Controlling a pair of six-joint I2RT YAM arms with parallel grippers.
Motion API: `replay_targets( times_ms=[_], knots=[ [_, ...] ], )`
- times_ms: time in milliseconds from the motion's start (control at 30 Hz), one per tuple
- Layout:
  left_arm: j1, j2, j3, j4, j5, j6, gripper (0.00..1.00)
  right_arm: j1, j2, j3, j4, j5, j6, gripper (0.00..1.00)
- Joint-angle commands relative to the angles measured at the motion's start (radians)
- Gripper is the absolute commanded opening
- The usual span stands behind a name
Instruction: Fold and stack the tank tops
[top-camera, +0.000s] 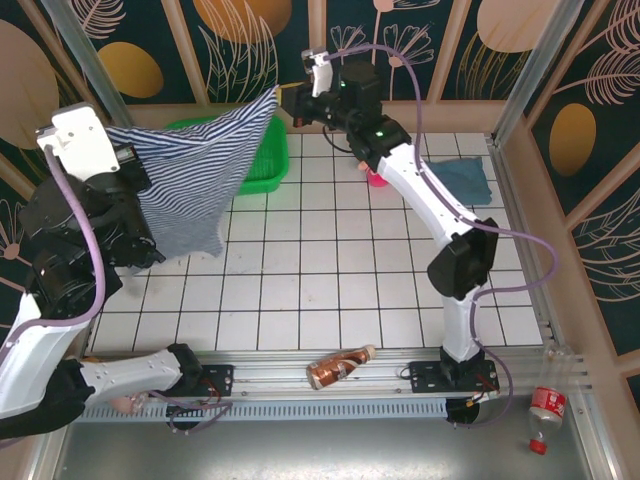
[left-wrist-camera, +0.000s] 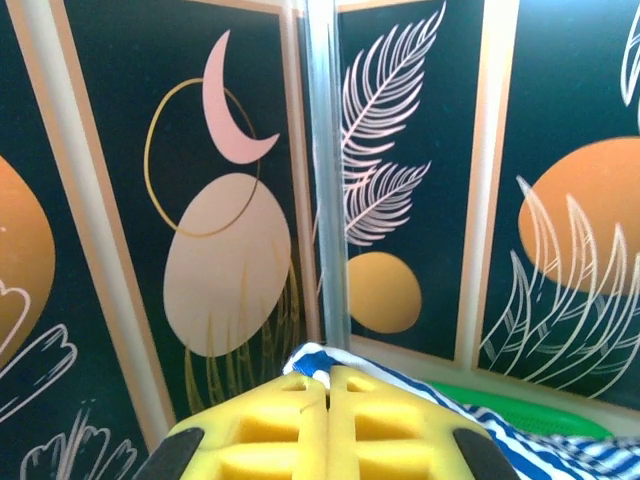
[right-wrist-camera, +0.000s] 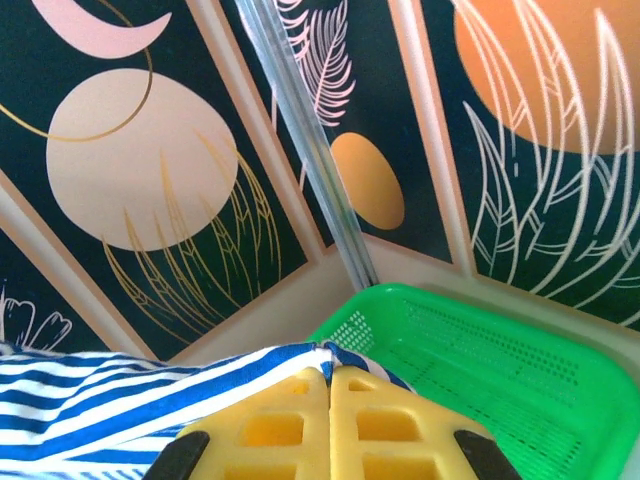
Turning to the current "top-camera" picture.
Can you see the brown drink bottle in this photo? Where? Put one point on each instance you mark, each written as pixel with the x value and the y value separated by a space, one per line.
pixel 335 370

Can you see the aluminium mounting rail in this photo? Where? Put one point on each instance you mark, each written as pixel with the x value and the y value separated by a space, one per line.
pixel 270 375

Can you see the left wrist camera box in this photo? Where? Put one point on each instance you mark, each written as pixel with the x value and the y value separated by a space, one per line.
pixel 80 140

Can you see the pink plush doll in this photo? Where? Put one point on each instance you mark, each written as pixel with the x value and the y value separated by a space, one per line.
pixel 376 179

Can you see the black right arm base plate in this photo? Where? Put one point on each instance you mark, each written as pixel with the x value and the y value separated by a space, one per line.
pixel 425 375

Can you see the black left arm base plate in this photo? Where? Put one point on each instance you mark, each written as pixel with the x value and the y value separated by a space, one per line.
pixel 217 380

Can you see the blue white striped tank top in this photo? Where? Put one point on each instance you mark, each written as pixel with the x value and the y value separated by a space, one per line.
pixel 200 175

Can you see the aluminium frame post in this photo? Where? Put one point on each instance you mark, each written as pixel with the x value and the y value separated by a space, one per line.
pixel 530 75
pixel 95 65

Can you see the pink drink bottle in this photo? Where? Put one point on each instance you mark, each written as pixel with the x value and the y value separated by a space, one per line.
pixel 127 404

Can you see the plain blue tank top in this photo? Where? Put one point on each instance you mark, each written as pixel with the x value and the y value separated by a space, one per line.
pixel 462 180

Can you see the clear bottle with red label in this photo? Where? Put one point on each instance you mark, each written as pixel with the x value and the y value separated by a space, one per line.
pixel 547 402

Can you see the green plastic basket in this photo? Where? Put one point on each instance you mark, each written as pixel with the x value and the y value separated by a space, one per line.
pixel 270 165

